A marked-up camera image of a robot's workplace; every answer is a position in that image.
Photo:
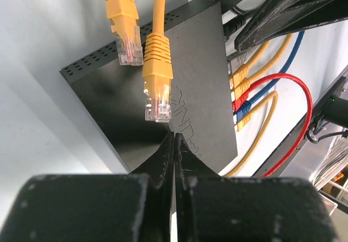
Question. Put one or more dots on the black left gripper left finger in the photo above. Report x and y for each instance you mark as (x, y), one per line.
(132, 207)

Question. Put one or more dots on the black network switch box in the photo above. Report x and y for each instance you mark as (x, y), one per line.
(200, 97)

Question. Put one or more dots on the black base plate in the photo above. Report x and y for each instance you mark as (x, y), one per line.
(291, 145)

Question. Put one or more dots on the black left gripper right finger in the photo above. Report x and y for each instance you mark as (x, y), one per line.
(212, 208)

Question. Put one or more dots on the yellow cable long loop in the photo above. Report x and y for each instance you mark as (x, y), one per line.
(157, 69)

